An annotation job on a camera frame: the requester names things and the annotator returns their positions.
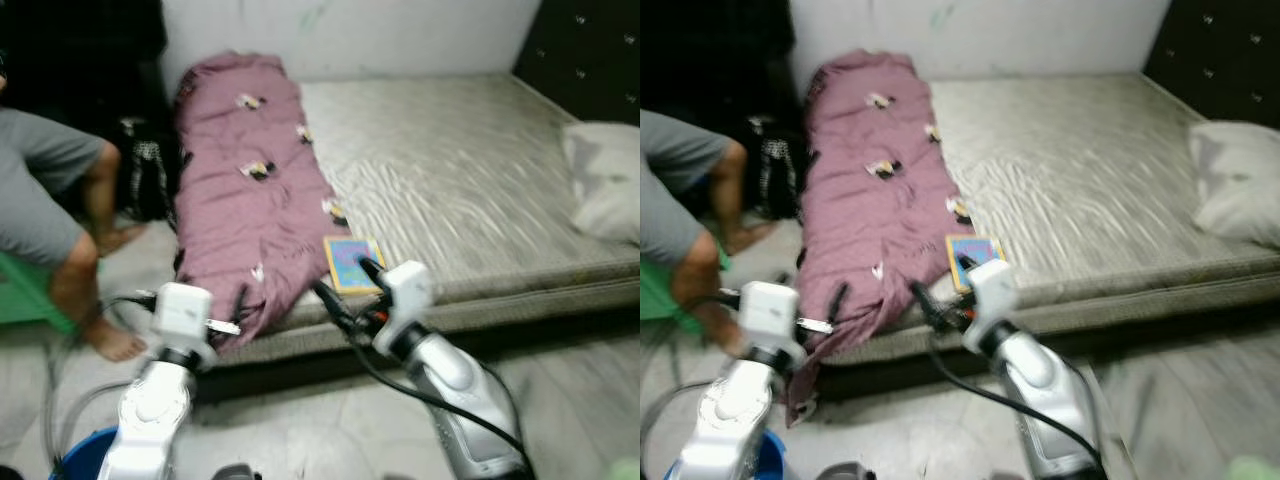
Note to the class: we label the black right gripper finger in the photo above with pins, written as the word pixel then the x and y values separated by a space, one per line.
pixel 968 268
pixel 928 306
pixel 372 273
pixel 335 308

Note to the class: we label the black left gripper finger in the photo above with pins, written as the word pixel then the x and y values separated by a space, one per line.
pixel 837 300
pixel 240 302

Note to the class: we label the colourful children's book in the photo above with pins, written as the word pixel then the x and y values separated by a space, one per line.
pixel 968 255
pixel 345 262

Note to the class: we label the mauve cartoon print blanket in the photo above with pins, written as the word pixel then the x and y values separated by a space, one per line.
pixel 870 200
pixel 250 200

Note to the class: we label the cream pillow with green tree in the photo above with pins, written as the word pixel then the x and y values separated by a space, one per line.
pixel 605 185

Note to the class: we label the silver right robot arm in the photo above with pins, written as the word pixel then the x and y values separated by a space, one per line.
pixel 455 395
pixel 1040 395

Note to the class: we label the grey quilted mattress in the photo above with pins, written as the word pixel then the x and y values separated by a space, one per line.
pixel 470 170
pixel 1090 170

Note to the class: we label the blue plastic bucket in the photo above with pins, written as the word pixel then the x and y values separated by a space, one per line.
pixel 770 460
pixel 85 458

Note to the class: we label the black bag with white print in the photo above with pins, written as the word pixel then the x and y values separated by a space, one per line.
pixel 778 170
pixel 150 170

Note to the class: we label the grey left robot leg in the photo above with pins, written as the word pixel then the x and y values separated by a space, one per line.
pixel 238 472
pixel 845 471

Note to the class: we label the green plastic stool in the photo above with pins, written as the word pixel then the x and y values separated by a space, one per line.
pixel 25 295
pixel 660 295

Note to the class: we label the black bed base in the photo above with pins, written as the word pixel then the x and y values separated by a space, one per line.
pixel 1150 332
pixel 560 330

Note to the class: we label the person in grey shorts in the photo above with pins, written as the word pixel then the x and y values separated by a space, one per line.
pixel 40 190
pixel 670 190

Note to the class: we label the black tufted headboard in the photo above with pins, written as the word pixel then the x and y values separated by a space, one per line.
pixel 1220 55
pixel 585 55

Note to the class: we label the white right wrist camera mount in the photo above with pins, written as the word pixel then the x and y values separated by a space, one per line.
pixel 993 293
pixel 405 295

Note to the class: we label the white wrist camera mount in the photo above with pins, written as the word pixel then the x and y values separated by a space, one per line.
pixel 405 295
pixel 993 293
pixel 770 313
pixel 182 315

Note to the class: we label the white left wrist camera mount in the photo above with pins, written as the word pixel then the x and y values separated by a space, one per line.
pixel 770 313
pixel 182 315

